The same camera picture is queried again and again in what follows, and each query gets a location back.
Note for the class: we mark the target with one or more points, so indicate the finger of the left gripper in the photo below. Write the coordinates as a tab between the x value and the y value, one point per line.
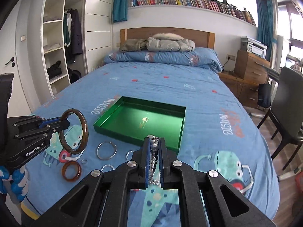
54	123
64	126

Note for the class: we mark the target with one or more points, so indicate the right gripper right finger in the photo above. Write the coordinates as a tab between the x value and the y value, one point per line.
164	164

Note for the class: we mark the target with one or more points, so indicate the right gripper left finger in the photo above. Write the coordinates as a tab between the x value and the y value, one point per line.
144	163

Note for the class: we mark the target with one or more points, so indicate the dark brown bangle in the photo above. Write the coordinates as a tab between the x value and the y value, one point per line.
75	139

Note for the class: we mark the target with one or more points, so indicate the thin silver bangle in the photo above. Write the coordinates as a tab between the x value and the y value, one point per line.
106	150

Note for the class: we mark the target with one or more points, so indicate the amber resin bangle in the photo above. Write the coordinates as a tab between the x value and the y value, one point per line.
71	171

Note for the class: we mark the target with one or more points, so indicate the blue white gloved hand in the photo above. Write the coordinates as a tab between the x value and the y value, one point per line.
19	182

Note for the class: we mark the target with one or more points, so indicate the green metal tray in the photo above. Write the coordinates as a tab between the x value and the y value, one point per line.
131	120

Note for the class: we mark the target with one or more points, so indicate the blue cartoon bedspread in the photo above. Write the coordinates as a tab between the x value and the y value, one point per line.
218	134

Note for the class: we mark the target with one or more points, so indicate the white door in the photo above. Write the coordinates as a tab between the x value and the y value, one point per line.
18	105

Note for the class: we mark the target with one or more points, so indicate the white wardrobe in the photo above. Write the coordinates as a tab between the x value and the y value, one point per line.
67	39

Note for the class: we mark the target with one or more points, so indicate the olive green jacket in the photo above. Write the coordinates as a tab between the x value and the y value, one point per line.
133	45

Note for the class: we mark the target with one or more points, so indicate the blue folded duvet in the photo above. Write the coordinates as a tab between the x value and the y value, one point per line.
200	57

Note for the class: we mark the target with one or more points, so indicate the dark tote bag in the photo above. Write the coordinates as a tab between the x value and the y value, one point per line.
264	95

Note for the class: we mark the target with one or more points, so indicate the grey puffer jacket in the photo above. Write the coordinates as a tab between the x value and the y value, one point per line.
169	42

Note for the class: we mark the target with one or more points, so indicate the wooden drawer cabinet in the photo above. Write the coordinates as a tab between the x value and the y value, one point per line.
244	80

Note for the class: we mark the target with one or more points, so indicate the wooden headboard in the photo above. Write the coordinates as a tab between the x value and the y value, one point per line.
201	38

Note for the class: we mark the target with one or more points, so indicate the dark grey chair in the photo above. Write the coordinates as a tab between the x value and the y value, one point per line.
286	111

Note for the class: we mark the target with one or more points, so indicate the teal left curtain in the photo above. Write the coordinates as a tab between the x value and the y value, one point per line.
120	10

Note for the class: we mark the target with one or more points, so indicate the teal curtain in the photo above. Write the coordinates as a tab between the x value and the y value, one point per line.
120	10
265	33

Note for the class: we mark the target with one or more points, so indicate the row of books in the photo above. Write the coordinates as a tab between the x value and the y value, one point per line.
212	5

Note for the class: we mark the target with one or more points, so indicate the white printer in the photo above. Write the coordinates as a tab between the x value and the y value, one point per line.
253	46

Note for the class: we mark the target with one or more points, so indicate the teal right curtain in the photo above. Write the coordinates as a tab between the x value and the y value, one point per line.
265	33

